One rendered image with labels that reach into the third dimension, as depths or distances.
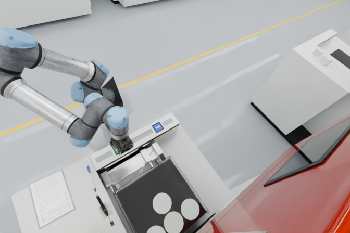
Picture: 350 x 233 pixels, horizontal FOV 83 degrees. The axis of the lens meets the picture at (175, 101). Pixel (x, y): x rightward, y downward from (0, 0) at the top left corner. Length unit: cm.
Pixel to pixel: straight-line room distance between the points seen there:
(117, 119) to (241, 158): 193
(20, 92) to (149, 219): 81
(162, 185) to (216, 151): 129
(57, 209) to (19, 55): 67
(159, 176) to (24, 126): 173
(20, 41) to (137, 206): 89
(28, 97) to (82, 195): 51
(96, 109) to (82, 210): 51
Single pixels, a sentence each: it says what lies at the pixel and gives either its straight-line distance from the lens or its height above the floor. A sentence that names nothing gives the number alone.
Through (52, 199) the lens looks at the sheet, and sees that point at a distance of 115.
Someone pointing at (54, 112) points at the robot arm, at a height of 134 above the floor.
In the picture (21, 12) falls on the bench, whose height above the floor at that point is 28.
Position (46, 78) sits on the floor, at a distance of 287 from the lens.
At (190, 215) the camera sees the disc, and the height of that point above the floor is 90.
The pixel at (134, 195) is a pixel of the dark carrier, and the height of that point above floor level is 90.
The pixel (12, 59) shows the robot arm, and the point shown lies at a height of 145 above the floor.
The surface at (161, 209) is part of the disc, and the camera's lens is 116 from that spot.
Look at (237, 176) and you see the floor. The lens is 237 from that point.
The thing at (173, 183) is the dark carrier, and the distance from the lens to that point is 119.
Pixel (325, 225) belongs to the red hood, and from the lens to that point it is 33.
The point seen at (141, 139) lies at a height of 96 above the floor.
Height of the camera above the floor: 205
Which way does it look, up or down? 54 degrees down
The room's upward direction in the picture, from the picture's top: 17 degrees clockwise
